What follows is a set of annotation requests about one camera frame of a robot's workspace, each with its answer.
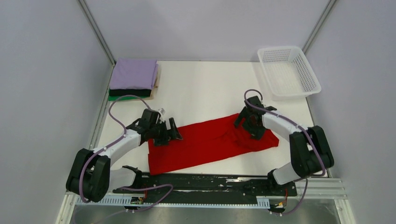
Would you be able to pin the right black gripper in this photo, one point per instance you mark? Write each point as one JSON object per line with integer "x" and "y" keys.
{"x": 256, "y": 133}

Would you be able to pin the folded black t shirt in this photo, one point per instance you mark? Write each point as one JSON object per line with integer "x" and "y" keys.
{"x": 136, "y": 92}

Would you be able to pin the red t shirt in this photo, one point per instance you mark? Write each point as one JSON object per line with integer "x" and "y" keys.
{"x": 206, "y": 142}

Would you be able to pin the folded green t shirt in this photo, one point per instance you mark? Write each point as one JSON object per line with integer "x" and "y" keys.
{"x": 126, "y": 98}

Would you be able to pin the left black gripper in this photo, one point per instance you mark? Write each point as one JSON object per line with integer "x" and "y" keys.
{"x": 171, "y": 134}

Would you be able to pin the folded lilac t shirt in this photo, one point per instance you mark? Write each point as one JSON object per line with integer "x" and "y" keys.
{"x": 135, "y": 74}

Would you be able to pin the white slotted cable duct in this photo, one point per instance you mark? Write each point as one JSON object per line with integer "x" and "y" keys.
{"x": 126, "y": 201}

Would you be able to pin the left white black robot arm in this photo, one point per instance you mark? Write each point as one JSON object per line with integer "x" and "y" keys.
{"x": 91, "y": 176}

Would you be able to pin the white plastic basket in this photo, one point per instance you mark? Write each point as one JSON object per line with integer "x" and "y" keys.
{"x": 288, "y": 73}

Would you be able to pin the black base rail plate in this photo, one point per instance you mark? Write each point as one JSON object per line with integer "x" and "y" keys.
{"x": 208, "y": 188}

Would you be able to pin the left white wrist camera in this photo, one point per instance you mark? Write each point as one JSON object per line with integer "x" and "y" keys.
{"x": 162, "y": 112}

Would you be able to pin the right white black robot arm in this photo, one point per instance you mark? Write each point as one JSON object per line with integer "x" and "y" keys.
{"x": 310, "y": 152}

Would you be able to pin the wooden board under stack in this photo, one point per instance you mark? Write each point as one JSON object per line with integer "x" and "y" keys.
{"x": 156, "y": 83}

